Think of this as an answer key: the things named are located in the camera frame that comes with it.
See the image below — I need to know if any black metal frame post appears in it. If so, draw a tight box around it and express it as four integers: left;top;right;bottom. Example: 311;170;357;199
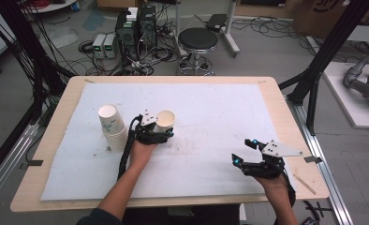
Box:
0;0;78;186
279;0;369;136

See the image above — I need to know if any single plain paper cup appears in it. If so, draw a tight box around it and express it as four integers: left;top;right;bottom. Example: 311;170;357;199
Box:
155;110;177;134

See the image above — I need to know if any person's left hand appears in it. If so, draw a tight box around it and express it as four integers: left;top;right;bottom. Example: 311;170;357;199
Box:
127;139;158;172

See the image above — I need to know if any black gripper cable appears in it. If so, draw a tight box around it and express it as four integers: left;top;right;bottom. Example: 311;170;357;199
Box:
117;114;143;181
281;171;297;208

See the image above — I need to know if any black flat device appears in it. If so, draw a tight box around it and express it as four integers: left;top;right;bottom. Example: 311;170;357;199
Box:
205;13;229;33

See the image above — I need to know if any tangle of floor cables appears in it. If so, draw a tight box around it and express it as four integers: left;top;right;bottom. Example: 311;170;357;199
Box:
78;37;181;77

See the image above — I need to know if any black round stool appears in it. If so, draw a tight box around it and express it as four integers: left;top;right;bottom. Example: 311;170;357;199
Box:
176;27;219;77

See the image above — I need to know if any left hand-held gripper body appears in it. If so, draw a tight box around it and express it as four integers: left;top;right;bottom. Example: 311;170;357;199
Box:
134;109;171;145

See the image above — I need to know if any person's right hand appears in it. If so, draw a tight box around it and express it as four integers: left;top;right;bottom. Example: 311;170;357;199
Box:
253;172;289;197

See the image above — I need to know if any grey bench power supply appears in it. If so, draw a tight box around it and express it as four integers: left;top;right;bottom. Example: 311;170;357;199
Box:
92;33;107;59
103;33;117;59

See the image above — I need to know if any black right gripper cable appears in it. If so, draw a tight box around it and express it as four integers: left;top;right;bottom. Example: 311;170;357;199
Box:
281;171;297;208

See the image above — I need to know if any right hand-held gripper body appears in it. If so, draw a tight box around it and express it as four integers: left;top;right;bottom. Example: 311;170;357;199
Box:
240;139;304;180

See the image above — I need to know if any stack of printed paper cups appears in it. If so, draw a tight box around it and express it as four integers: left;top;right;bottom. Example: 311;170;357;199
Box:
97;103;129;153

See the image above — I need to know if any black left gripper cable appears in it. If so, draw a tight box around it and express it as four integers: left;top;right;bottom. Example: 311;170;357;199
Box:
117;114;143;181

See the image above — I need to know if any thin wooden stick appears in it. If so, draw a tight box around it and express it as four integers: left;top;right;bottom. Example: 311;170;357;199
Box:
293;172;317;196

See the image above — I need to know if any white metal stand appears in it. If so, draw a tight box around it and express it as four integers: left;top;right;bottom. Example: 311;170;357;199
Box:
174;0;242;58

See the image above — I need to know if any white table mat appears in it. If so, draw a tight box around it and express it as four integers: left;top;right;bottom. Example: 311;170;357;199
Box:
40;82;294;201

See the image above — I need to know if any small white box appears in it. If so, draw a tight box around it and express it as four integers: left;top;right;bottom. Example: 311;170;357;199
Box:
125;7;139;23

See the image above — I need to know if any person's dark clothing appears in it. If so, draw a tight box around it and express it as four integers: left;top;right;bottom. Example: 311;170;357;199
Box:
76;204;241;225

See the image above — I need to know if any aluminium rail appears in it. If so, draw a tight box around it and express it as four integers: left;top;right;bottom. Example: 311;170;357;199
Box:
0;123;40;209
287;99;355;225

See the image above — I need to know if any black computer tower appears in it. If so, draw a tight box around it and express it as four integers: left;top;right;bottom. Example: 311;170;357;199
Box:
115;10;140;61
138;5;158;49

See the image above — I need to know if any light wooden table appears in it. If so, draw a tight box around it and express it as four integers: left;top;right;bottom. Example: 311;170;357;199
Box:
9;75;331;213

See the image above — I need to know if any brown cardboard box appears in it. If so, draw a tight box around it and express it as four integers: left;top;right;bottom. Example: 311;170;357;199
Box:
293;0;352;38

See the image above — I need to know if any white floor platform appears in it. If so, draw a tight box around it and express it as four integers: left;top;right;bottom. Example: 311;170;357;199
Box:
322;61;369;129

